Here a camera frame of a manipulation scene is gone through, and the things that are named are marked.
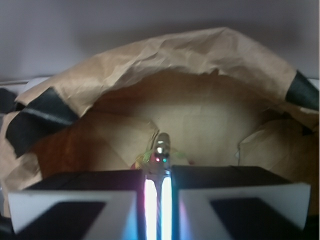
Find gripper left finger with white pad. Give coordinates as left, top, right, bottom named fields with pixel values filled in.
left=7, top=168, right=146, bottom=240

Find silver keys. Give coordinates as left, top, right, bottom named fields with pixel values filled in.
left=144, top=132, right=173, bottom=240

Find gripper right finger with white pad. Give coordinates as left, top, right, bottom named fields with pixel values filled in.
left=171, top=164, right=312, bottom=240

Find brown paper bag bin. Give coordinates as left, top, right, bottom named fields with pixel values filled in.
left=0, top=27, right=320, bottom=215

